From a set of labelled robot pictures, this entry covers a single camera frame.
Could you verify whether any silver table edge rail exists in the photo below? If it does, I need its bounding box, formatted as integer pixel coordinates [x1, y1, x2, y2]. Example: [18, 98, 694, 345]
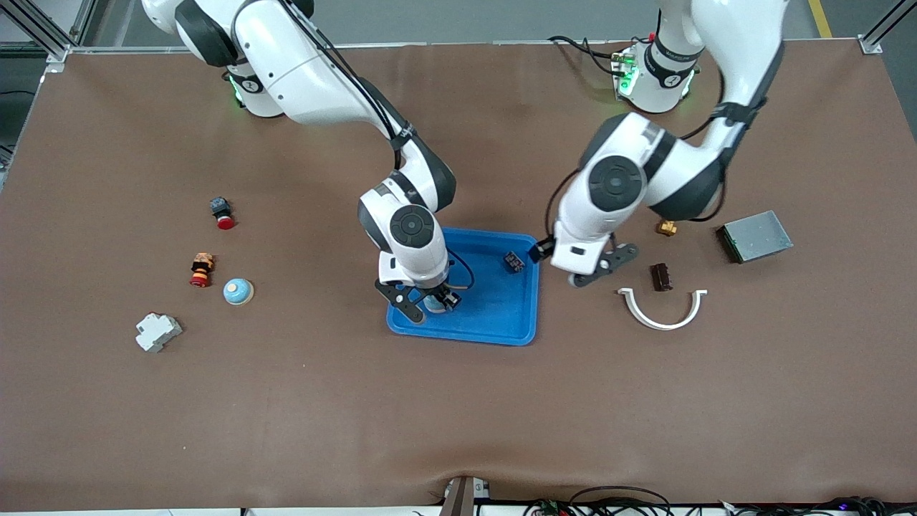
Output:
[68, 39, 882, 54]

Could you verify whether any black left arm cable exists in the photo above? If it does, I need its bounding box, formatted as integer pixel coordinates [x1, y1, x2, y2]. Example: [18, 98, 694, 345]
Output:
[543, 166, 585, 248]

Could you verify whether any grey metal box module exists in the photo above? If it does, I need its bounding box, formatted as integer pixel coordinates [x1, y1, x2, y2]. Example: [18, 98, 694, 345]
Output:
[718, 210, 794, 264]

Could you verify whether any blue plastic tray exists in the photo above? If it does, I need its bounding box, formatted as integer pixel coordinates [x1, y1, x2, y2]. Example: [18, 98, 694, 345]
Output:
[386, 225, 541, 347]

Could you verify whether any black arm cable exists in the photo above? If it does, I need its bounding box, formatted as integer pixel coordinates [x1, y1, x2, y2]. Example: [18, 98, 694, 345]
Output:
[543, 166, 585, 248]
[283, 0, 476, 292]

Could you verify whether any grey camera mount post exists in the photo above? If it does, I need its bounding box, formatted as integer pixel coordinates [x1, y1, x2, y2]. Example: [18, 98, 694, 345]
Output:
[438, 475, 492, 516]

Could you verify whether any white half-ring pipe clamp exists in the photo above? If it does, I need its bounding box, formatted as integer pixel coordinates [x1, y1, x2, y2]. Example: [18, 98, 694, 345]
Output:
[618, 288, 709, 331]

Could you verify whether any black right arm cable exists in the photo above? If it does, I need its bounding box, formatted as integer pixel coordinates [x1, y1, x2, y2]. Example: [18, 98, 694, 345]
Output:
[283, 0, 476, 292]

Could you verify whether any white circuit breaker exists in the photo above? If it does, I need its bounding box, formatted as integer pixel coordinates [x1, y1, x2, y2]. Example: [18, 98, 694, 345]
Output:
[135, 312, 183, 353]

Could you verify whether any black looped cable bundle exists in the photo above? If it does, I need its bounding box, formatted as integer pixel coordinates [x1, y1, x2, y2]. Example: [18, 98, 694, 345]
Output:
[523, 486, 674, 516]

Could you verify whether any black tangled cable bundle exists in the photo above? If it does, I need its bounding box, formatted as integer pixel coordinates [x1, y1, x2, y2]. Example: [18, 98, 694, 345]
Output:
[716, 494, 917, 516]

